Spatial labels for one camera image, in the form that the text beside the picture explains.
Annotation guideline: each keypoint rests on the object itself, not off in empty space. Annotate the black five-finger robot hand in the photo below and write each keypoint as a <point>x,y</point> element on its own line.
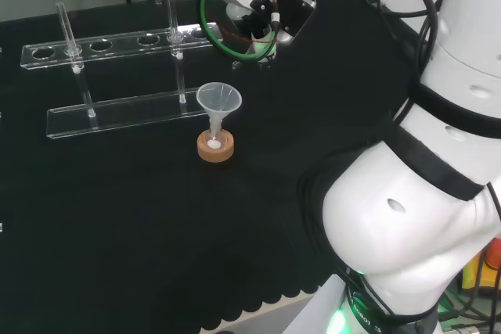
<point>291,5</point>

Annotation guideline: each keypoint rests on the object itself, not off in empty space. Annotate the clear weighing funnel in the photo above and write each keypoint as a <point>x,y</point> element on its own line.
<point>250,65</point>

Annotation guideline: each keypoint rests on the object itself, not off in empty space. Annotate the translucent plastic funnel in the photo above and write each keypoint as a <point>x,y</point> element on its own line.
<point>219,97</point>

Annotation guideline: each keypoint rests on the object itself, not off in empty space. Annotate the clear acrylic funnel stand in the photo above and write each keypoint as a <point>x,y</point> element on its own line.
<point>117,112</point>

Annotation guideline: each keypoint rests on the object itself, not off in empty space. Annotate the black bench cloth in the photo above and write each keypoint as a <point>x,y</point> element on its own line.
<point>117,212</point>

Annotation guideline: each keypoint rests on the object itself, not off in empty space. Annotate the yellow stop button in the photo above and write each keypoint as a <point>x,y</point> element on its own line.
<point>487,267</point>

